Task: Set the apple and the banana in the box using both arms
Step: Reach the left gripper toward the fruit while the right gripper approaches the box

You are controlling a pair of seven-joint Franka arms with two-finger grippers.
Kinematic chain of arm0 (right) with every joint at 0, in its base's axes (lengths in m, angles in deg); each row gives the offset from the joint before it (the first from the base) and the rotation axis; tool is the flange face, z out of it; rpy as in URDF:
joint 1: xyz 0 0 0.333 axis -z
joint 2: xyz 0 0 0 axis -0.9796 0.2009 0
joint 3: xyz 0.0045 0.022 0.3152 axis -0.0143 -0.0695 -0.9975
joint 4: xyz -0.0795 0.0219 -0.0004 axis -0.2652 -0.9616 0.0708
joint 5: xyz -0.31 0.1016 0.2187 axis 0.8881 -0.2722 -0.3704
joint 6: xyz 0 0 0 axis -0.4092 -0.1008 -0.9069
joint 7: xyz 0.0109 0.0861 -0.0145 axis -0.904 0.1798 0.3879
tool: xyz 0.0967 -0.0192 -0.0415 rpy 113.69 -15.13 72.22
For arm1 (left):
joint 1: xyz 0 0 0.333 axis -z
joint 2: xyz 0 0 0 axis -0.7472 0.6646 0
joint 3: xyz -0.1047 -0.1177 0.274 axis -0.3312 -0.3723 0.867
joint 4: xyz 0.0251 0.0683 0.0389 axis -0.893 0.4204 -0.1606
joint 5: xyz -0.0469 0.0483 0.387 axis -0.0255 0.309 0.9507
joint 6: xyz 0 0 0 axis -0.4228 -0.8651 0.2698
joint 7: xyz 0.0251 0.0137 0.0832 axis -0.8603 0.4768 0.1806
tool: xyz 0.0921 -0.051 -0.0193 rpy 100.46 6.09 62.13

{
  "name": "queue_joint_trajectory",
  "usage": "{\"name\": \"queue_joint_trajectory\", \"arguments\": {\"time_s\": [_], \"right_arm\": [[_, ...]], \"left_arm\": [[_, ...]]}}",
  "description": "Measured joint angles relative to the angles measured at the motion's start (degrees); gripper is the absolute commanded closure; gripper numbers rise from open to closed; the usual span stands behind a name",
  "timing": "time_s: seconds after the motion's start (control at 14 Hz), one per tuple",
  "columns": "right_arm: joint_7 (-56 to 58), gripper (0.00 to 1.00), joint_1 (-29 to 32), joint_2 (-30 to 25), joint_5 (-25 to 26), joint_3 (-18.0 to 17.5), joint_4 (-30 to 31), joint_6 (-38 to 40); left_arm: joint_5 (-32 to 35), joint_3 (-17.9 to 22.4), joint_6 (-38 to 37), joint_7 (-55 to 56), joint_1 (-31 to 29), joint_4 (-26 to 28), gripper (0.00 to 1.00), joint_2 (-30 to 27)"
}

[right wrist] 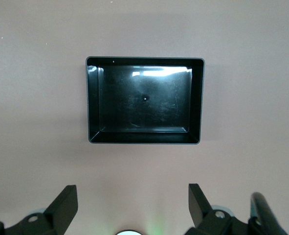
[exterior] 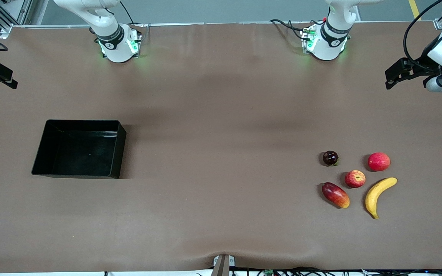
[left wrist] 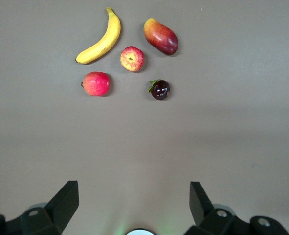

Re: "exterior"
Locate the black plastic box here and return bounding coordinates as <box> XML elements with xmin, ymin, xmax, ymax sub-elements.
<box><xmin>31</xmin><ymin>119</ymin><xmax>127</xmax><ymax>179</ymax></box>

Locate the small red yellow apple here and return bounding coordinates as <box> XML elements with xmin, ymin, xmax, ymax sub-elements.
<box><xmin>345</xmin><ymin>170</ymin><xmax>366</xmax><ymax>189</ymax></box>

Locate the yellow banana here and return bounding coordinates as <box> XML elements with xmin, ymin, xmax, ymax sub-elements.
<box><xmin>365</xmin><ymin>177</ymin><xmax>398</xmax><ymax>220</ymax></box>

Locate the round red peach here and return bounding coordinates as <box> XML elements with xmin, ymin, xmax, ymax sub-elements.
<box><xmin>368</xmin><ymin>152</ymin><xmax>391</xmax><ymax>172</ymax></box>

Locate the dark purple mangosteen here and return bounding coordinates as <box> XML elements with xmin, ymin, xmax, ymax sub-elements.
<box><xmin>323</xmin><ymin>150</ymin><xmax>339</xmax><ymax>166</ymax></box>

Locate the red yellow mango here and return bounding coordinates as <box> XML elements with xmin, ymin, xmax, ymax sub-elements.
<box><xmin>322</xmin><ymin>182</ymin><xmax>350</xmax><ymax>209</ymax></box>

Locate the brown table cover mat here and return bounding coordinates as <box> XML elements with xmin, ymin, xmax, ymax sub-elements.
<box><xmin>0</xmin><ymin>21</ymin><xmax>442</xmax><ymax>273</ymax></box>

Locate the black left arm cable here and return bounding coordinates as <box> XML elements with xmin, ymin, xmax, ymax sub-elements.
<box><xmin>403</xmin><ymin>0</ymin><xmax>442</xmax><ymax>64</ymax></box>

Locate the black base cable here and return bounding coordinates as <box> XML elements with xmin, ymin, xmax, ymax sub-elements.
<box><xmin>119</xmin><ymin>0</ymin><xmax>135</xmax><ymax>25</ymax></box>
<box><xmin>270</xmin><ymin>18</ymin><xmax>307</xmax><ymax>41</ymax></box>

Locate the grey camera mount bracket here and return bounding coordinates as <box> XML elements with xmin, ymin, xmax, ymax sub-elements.
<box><xmin>211</xmin><ymin>254</ymin><xmax>236</xmax><ymax>276</ymax></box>

